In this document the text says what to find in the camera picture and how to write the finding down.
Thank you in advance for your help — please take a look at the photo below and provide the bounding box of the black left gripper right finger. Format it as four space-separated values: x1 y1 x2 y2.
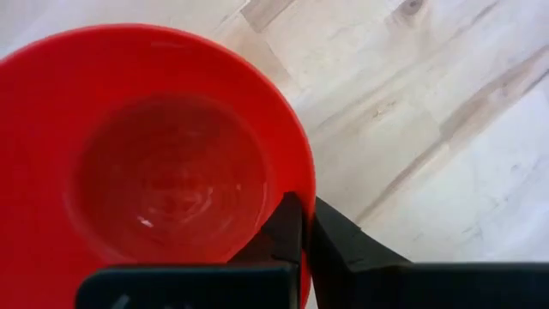
307 196 549 309

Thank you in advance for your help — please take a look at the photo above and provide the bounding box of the red plastic bowl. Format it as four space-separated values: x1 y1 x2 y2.
0 23 317 309

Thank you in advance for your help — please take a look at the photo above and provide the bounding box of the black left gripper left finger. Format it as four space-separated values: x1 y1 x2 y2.
75 191 305 309

